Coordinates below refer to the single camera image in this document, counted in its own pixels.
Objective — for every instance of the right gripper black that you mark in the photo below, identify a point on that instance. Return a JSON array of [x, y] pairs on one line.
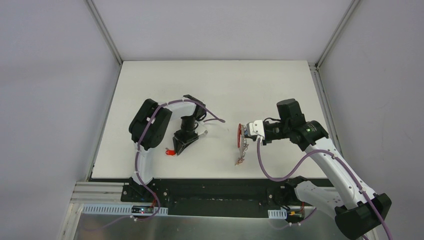
[[266, 133]]

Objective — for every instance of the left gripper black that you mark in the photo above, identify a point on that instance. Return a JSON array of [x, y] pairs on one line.
[[184, 136]]

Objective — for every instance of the key with red tag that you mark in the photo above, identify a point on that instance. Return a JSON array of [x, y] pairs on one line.
[[170, 152]]

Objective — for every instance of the key organizer with red handle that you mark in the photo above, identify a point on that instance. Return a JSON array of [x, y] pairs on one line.
[[242, 144]]

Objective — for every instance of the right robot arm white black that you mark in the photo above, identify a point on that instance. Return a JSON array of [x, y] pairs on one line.
[[355, 207]]

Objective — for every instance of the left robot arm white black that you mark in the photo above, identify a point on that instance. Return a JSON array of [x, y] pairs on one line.
[[148, 129]]

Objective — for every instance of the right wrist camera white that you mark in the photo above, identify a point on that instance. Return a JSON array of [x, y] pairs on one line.
[[256, 128]]

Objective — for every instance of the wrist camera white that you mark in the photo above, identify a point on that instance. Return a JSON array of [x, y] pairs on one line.
[[200, 129], [256, 128]]

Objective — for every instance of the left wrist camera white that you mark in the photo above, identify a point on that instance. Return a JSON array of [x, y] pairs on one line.
[[200, 129]]

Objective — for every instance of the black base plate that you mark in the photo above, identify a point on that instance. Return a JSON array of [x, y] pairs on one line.
[[234, 198]]

